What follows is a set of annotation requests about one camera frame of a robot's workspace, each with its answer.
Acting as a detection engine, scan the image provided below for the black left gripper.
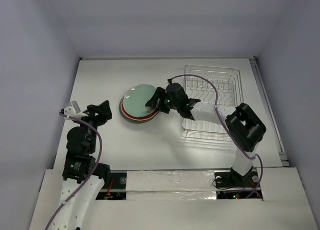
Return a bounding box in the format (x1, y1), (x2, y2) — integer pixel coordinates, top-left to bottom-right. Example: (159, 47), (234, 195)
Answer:
(74, 100), (112, 151)

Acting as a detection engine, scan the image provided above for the red and teal plate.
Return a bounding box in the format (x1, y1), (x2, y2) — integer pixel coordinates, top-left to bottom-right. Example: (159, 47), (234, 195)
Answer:
(119, 98), (159, 123)

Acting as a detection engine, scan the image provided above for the green rimmed plate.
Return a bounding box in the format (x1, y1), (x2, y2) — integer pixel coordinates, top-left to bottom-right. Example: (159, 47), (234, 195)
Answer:
(123, 84), (156, 117)

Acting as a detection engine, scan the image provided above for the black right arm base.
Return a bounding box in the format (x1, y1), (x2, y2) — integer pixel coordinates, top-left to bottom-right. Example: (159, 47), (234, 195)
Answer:
(212, 167), (260, 190)

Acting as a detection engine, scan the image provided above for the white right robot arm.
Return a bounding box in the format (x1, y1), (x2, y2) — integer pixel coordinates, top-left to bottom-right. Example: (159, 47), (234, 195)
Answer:
(145, 83), (267, 186)

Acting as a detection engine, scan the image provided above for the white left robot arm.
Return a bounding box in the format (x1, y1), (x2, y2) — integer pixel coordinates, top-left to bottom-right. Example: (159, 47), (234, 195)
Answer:
(45, 100), (112, 229)

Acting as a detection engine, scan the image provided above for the plain teal plate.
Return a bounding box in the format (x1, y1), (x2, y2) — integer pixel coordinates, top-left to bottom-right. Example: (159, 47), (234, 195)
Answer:
(118, 99), (159, 124)

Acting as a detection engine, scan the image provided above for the foil covered front block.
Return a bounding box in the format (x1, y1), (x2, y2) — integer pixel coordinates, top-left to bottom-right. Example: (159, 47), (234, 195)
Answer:
(125, 170), (217, 201)

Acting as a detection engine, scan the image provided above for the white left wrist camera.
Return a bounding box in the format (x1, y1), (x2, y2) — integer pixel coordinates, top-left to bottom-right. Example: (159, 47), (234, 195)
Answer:
(61, 101), (88, 119)

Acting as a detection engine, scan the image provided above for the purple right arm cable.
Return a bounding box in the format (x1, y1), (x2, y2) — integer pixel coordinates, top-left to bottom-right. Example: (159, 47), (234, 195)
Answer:
(167, 74), (263, 199)

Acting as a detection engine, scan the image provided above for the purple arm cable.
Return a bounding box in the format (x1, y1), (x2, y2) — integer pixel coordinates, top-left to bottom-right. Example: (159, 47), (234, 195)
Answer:
(167, 74), (263, 199)
(44, 112), (104, 230)

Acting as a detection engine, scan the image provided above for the wire dish rack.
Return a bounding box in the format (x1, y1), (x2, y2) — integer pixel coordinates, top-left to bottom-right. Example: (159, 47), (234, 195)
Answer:
(182, 65), (244, 140)

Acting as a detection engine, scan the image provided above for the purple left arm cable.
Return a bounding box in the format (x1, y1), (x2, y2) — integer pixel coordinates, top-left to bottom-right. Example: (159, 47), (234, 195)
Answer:
(44, 112), (104, 230)

